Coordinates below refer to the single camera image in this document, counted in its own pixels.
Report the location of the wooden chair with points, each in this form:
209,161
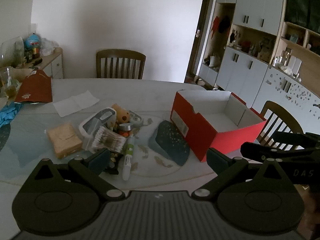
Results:
120,53
275,107

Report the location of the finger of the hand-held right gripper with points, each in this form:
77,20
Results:
295,139
255,151

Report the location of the red hanging cloth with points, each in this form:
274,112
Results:
215,26

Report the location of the tan slipper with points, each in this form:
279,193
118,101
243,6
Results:
199,80

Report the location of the clear plastic bag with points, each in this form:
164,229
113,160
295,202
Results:
47,47

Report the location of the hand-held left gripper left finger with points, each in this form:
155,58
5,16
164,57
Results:
98,161

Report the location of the red ornament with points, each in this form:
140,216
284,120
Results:
246,45

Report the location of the glass jar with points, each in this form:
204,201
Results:
281,59

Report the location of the black gold-dotted packet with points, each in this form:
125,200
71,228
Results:
113,171

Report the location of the bag of cotton swabs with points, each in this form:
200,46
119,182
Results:
107,140

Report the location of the dark speckled pad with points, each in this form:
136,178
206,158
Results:
170,142

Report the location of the white green marker pen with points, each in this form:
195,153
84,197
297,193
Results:
128,160

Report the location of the dark bottle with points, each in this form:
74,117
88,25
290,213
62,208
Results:
31,54

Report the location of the blue cloth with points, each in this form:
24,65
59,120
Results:
8,112

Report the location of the brown plush toy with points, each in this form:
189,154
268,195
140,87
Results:
122,113

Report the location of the white wall cabinet unit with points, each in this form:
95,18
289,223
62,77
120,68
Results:
250,5

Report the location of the white canister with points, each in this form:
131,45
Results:
295,65

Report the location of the tan sponge block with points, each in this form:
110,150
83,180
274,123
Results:
63,140

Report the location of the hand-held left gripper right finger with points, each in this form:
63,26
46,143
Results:
217,160

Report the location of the white paper napkin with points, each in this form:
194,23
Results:
75,102

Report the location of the blue round toy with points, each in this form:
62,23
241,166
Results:
32,41

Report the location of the glass bottle yellow liquid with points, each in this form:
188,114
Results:
10,90

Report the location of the white wood-topped sideboard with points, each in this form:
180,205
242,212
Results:
56,65

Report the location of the red cardboard shoe box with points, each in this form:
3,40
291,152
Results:
200,130

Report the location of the dark brown door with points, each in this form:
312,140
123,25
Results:
200,52

